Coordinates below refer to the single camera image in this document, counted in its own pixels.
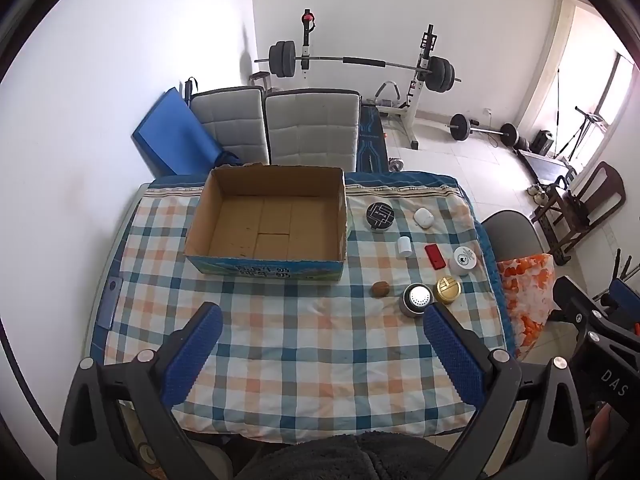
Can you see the white earbud case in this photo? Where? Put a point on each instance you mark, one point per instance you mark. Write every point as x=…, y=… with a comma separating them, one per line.
x=423, y=218

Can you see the black weight bench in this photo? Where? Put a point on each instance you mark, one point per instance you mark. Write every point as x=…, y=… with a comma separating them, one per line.
x=371, y=135

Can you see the black treadmill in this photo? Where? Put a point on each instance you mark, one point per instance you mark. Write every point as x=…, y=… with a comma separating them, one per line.
x=547, y=165

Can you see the small chrome dumbbell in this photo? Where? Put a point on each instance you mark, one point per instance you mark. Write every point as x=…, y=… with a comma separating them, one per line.
x=395, y=165

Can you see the white squat rack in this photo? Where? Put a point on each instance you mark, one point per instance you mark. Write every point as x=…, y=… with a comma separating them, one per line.
x=411, y=115

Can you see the short barbell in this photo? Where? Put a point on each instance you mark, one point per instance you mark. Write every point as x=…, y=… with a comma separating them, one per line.
x=459, y=126

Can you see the plaid tablecloth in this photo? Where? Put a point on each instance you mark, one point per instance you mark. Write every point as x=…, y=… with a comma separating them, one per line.
x=300, y=340

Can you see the blue folded mat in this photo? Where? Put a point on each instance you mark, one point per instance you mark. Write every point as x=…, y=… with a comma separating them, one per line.
x=170, y=135

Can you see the silver round shaker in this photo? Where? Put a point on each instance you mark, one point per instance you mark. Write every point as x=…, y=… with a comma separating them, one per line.
x=415, y=300

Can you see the grey padded chair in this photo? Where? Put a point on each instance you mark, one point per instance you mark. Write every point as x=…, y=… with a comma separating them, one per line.
x=312, y=127
x=230, y=125

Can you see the brown walnut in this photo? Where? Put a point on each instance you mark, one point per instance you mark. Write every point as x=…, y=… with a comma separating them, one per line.
x=380, y=289

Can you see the red rectangular case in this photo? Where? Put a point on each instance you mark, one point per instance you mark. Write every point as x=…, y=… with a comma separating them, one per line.
x=435, y=256

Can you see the gold round tin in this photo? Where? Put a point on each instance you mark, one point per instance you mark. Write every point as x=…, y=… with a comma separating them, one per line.
x=446, y=290

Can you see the white round jar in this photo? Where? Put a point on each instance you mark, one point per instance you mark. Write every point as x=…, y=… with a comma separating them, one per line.
x=462, y=261

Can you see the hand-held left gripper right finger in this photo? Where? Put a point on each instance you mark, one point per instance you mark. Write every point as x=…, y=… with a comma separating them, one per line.
x=452, y=355

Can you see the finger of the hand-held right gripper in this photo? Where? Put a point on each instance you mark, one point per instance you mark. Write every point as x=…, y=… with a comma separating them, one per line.
x=625, y=292
x=575, y=300

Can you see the dark wooden folding chair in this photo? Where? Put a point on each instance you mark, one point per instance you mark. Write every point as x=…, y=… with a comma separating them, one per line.
x=607, y=185

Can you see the grey round-back chair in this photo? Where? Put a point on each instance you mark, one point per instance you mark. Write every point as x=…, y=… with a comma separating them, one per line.
x=510, y=235

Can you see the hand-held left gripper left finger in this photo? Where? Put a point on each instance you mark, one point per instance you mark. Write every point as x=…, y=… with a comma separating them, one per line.
x=195, y=355

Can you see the black round tin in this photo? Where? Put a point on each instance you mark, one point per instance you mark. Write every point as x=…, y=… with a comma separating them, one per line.
x=380, y=216

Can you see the person's dark fleece clothing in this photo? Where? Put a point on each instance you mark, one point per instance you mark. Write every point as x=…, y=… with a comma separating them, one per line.
x=340, y=460

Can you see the person's right hand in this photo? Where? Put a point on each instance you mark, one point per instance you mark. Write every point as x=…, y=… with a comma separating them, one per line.
x=602, y=430

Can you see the cardboard box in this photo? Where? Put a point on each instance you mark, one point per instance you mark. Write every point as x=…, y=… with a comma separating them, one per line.
x=270, y=225

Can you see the orange and white cloth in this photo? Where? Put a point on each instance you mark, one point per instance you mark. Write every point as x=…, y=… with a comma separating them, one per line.
x=525, y=290

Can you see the small white bottle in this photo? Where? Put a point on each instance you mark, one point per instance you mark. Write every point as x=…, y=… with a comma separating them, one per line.
x=404, y=247

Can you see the long barbell with black plates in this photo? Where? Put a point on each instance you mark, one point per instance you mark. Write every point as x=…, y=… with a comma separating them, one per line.
x=282, y=60

